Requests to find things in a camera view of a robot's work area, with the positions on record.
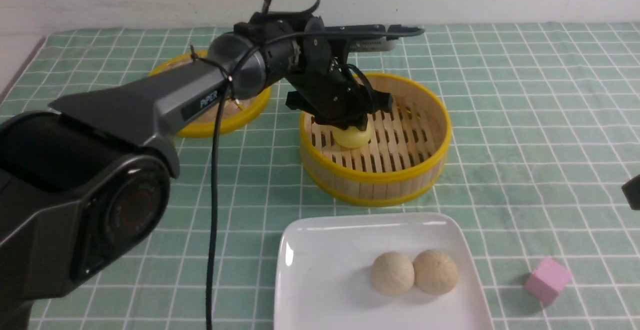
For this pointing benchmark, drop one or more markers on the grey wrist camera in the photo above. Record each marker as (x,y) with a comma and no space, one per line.
(370,43)

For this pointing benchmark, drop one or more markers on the white steamed bun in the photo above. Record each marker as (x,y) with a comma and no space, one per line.
(392,273)

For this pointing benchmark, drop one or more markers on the bamboo steamer basket yellow rim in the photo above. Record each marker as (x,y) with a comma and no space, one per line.
(403,159)

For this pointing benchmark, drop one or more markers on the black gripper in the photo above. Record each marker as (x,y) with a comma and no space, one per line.
(330,89)

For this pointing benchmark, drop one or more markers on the beige steamed bun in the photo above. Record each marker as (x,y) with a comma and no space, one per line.
(435,272)

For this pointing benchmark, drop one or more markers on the white square plate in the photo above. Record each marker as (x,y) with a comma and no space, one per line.
(322,277)

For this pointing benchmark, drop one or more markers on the pink cube block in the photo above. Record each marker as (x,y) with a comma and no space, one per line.
(547,281)

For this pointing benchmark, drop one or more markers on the yellow steamed bun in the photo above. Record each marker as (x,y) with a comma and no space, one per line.
(352,137)

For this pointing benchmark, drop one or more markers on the bamboo steamer lid yellow rim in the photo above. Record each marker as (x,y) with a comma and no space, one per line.
(237,113)

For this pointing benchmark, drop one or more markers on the green checkered tablecloth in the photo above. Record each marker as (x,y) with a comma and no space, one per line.
(545,132)

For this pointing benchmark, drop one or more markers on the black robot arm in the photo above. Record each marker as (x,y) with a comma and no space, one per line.
(88,180)

